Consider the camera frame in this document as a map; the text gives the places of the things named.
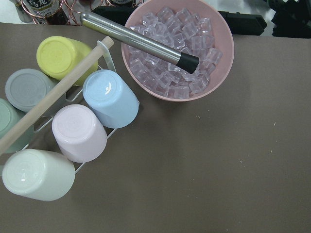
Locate light blue cup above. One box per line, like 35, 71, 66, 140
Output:
83, 69, 139, 129

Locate steel muddler black tip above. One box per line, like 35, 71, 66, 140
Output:
80, 12, 199, 73

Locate pink cup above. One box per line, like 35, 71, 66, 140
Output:
52, 104, 107, 163

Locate clear ice cubes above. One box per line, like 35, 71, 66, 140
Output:
127, 7, 223, 99

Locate pink bowl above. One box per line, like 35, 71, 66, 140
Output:
121, 0, 234, 102

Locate yellow cup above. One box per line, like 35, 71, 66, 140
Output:
36, 36, 92, 81

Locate white cup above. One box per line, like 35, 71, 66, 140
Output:
2, 149, 75, 201

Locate grey cup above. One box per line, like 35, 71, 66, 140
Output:
5, 68, 58, 113

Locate green cup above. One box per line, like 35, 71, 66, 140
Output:
0, 99, 34, 153

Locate white wire cup rack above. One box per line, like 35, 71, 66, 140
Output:
0, 40, 140, 174

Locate wooden rack handle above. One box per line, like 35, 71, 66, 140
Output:
0, 36, 114, 154

